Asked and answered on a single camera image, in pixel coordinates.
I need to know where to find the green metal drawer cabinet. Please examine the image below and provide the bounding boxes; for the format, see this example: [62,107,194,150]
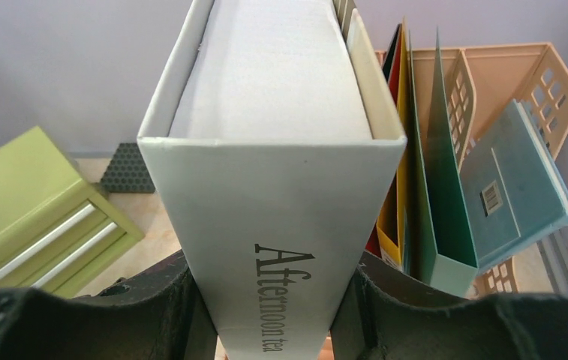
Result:
[0,127,144,298]

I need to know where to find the beige plastic file organizer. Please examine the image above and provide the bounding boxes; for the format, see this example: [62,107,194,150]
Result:
[403,44,568,277]

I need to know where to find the white paper booklet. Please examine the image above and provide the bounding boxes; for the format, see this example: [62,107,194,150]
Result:
[137,1,407,359]

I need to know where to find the teal plastic folder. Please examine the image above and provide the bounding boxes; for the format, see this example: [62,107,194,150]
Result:
[408,43,478,297]

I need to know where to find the light blue hardcover book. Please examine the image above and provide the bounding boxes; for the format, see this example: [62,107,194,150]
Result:
[460,100,568,273]

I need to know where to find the gray lego baseplate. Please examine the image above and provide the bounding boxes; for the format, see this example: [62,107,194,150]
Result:
[99,142,155,194]

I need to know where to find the yellow plastic clip folder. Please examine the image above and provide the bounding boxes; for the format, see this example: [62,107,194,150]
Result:
[377,21,408,272]

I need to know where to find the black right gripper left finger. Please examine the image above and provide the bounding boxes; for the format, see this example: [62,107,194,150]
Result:
[0,251,218,359]

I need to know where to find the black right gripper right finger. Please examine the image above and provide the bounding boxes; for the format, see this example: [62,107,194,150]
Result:
[330,252,568,359]

